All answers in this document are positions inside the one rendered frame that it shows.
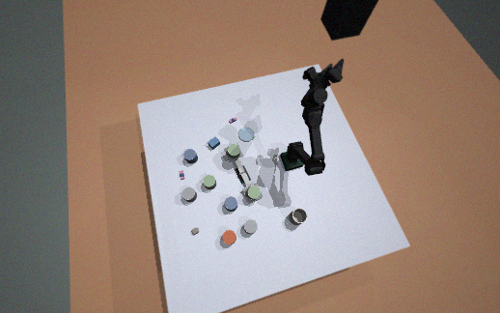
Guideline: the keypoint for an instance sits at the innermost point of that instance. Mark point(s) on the orange cylinder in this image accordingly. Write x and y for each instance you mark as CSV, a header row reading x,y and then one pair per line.
x,y
229,237

